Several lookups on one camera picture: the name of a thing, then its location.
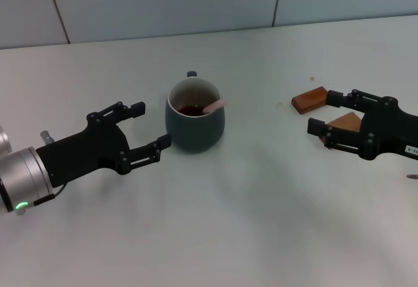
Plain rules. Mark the flat brown wooden block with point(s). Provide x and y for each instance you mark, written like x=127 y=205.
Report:
x=308 y=101

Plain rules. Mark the silver left connector stub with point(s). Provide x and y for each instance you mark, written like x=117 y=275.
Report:
x=46 y=137

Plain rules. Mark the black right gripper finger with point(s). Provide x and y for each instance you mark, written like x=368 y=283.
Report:
x=315 y=126
x=334 y=98

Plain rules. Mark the notched brown wooden block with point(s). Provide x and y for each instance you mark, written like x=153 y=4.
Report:
x=346 y=122

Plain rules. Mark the grey ceramic mug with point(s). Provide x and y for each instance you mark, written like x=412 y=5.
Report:
x=194 y=133

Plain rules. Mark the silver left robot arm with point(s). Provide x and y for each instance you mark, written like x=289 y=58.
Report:
x=24 y=179

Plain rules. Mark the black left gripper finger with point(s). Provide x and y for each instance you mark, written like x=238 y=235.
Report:
x=165 y=140
x=138 y=110

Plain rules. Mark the dark brown tea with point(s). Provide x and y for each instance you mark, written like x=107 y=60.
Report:
x=191 y=110

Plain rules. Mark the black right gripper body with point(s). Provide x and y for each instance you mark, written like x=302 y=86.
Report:
x=388 y=130

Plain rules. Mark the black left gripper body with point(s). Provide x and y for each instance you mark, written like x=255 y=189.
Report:
x=86 y=153

